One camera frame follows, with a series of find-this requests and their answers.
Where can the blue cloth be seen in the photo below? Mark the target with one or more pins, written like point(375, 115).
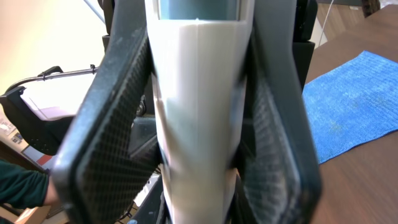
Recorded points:
point(354, 102)

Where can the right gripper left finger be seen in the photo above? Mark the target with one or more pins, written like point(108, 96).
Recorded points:
point(105, 124)

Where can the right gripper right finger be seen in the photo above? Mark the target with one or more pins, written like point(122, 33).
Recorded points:
point(280, 146)

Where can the white and blue stand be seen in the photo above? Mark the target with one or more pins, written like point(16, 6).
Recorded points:
point(199, 9)

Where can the person's forearm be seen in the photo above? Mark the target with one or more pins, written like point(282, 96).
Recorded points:
point(21, 185)

